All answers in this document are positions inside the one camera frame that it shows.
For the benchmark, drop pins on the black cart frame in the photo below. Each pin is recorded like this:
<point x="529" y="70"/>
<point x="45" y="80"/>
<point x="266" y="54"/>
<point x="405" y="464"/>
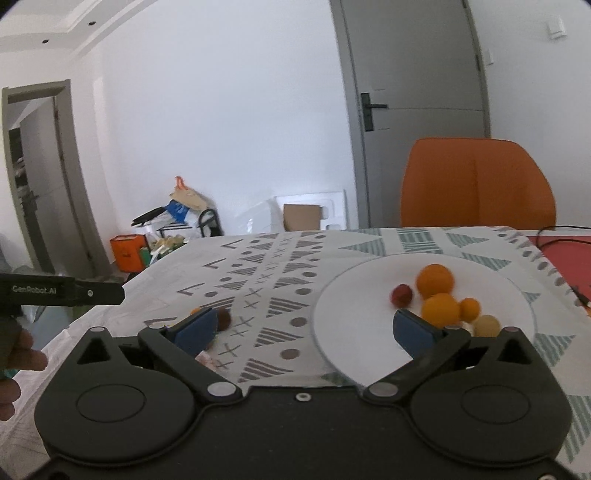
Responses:
<point x="208" y="224"/>

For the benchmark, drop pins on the patterned white tablecloth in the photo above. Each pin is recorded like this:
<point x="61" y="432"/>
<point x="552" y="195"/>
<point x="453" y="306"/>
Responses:
<point x="313" y="309"/>

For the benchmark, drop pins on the grey door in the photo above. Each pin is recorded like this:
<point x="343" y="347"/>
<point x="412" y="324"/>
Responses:
<point x="422" y="59"/>

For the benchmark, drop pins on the person's left hand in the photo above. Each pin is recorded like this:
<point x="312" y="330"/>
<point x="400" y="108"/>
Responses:
<point x="22" y="357"/>

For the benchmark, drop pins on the large orange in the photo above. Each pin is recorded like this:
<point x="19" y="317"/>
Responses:
<point x="441" y="310"/>
<point x="435" y="279"/>

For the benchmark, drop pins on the orange chair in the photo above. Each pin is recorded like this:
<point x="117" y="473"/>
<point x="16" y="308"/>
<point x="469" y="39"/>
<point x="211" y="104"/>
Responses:
<point x="457" y="182"/>

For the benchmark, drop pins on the paper bag on pile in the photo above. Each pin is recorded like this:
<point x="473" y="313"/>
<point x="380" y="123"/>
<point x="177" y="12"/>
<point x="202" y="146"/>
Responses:
<point x="187" y="196"/>

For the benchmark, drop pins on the brown round fruit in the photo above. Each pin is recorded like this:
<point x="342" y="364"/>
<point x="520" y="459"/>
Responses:
<point x="223" y="319"/>

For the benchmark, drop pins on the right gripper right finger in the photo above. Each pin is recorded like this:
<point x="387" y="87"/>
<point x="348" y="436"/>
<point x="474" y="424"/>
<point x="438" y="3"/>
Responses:
<point x="431" y="349"/>

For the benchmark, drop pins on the black door handle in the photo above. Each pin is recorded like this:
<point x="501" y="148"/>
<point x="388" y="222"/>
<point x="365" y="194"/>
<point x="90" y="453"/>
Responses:
<point x="368" y="108"/>

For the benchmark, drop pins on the cardboard box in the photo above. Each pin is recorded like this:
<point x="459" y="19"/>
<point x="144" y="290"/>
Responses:
<point x="302" y="217"/>

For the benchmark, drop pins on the large orange lower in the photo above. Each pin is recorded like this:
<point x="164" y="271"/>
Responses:
<point x="441" y="310"/>

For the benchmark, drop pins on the small orange kumquat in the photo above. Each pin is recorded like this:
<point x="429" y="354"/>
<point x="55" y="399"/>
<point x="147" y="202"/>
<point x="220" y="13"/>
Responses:
<point x="470" y="309"/>

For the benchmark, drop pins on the orange box on floor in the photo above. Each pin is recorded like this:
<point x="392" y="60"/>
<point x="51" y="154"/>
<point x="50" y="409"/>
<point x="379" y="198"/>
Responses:
<point x="126" y="252"/>

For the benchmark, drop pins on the red orange table mat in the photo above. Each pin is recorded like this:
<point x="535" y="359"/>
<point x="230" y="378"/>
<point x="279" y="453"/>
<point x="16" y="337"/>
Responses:
<point x="568" y="248"/>

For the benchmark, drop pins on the white foam board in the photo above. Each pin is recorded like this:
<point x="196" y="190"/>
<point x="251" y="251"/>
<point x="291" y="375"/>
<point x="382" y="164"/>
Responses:
<point x="333" y="207"/>

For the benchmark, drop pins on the peeled pomelo segment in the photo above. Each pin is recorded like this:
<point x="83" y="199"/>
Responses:
<point x="204" y="357"/>

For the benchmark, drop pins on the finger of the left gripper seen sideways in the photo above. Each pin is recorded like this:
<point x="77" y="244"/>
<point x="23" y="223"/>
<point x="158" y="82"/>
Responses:
<point x="98" y="293"/>

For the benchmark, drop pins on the left grey door frame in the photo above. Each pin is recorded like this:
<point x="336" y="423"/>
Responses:
<point x="46" y="181"/>

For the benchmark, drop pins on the red small fruit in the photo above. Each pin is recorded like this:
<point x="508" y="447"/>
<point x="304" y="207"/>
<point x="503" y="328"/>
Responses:
<point x="402" y="296"/>

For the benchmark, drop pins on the pale yellow round fruit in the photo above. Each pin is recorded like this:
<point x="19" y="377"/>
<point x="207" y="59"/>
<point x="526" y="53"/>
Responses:
<point x="486" y="326"/>

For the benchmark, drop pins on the large orange upper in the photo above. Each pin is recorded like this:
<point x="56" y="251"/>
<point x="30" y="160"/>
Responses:
<point x="435" y="279"/>

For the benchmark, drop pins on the white light switch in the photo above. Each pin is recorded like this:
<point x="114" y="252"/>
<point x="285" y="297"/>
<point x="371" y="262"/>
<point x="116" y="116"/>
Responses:
<point x="556" y="28"/>

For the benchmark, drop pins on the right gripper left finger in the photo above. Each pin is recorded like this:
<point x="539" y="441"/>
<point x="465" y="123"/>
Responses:
<point x="175" y="349"/>

